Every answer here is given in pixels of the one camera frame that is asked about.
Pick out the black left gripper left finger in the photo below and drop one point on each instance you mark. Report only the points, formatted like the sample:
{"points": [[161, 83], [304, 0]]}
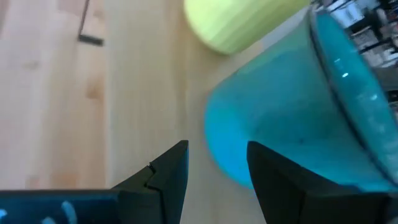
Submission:
{"points": [[168, 174]]}

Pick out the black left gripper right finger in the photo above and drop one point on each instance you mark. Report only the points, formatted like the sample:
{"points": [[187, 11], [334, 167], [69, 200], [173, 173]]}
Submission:
{"points": [[280, 186]]}

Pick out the blue ceramic mug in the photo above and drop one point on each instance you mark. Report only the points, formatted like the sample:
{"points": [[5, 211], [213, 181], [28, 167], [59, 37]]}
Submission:
{"points": [[295, 109]]}

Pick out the pale yellow ribbed cup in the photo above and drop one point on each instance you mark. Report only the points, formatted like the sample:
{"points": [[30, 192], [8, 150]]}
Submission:
{"points": [[236, 21]]}

